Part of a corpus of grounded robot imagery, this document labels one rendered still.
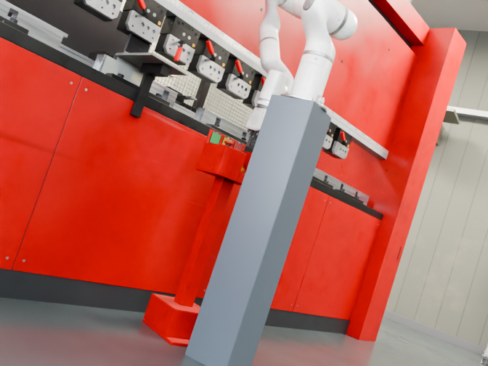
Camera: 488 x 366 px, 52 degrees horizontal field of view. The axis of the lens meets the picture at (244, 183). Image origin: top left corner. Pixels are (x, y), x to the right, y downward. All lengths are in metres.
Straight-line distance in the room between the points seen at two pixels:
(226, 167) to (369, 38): 1.73
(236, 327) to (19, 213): 0.85
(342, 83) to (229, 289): 1.78
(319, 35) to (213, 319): 1.10
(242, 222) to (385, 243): 1.94
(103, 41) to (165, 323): 1.45
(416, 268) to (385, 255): 2.29
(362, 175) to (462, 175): 2.32
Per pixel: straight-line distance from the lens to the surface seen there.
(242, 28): 2.54
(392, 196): 3.65
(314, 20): 1.94
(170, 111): 2.13
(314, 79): 1.88
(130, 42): 2.18
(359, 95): 3.36
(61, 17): 2.61
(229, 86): 2.47
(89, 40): 2.67
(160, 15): 2.23
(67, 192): 1.94
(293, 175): 1.77
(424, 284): 5.85
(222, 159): 1.95
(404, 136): 3.76
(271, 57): 2.20
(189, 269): 2.05
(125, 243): 2.12
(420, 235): 5.90
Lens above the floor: 0.52
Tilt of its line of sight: 4 degrees up
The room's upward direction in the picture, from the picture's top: 18 degrees clockwise
